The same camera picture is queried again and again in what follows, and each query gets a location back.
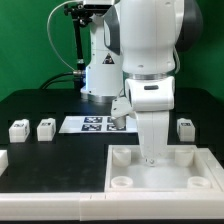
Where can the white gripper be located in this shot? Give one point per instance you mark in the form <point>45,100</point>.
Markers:
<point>151,101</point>

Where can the white square table top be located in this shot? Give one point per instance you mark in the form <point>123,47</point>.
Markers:
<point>181,169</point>

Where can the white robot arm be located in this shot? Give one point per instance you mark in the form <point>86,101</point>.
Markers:
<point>134,56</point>

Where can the AprilTag marker sheet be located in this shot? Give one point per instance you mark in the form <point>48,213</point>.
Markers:
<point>95,124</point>

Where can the white left fence block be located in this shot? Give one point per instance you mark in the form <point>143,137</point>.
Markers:
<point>3,161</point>

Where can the white right fence rail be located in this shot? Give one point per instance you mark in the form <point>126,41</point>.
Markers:
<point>214,166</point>

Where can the white fence rail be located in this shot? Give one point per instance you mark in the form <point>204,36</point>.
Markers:
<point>214,166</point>
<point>111,206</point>

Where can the white front fence rail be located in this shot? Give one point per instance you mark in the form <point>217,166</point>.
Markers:
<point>111,206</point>

